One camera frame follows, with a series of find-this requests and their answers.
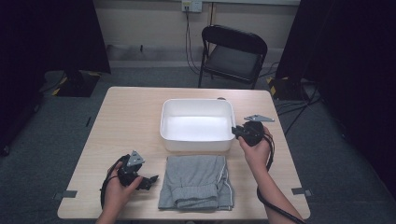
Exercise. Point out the person's left hand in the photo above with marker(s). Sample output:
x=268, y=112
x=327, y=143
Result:
x=116, y=196

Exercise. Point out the black folding chair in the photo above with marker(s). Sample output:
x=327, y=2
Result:
x=233, y=60

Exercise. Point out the small dark round object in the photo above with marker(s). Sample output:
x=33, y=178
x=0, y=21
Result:
x=221, y=98

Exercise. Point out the grey tape strip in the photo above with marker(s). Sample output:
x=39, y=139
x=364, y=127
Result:
x=300, y=191
x=65, y=194

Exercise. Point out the thin wall conduit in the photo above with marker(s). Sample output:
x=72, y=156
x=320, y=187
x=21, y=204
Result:
x=212, y=14

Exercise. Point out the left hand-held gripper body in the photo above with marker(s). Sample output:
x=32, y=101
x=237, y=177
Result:
x=129, y=174

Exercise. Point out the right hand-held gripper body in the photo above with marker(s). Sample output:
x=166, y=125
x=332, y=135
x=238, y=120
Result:
x=253, y=132

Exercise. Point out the grey shorts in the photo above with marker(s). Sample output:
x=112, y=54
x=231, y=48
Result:
x=194, y=183

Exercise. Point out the small black floor tape piece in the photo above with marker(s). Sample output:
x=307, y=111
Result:
x=88, y=121

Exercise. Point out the white plastic basket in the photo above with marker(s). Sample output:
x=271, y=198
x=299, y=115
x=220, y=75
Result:
x=197, y=127

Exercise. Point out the black stand base yellow stripes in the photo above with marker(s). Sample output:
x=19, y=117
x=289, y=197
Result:
x=76, y=85
x=286, y=88

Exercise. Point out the person's right hand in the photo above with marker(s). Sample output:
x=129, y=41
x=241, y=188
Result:
x=258, y=154

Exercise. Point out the white wall power socket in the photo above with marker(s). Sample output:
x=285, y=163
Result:
x=192, y=5

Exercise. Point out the dark curtain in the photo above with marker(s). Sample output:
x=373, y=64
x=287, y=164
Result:
x=351, y=62
x=46, y=37

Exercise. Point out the grey wall trunking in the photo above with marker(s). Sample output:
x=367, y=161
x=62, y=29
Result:
x=155, y=53

